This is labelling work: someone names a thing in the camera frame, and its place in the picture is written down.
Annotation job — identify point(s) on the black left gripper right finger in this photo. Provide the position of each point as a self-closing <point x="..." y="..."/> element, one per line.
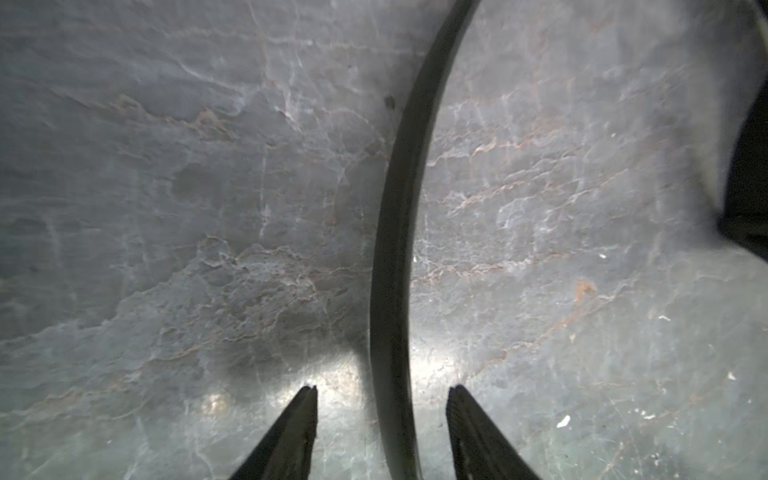
<point x="480" y="450"/>

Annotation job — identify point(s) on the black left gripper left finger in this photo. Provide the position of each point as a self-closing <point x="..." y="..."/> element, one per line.
<point x="285" y="451"/>

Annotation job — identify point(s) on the long black leather belt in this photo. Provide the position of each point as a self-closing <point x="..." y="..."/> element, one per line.
<point x="393" y="253"/>

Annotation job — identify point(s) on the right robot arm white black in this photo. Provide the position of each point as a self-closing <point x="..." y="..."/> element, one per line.
<point x="744" y="218"/>

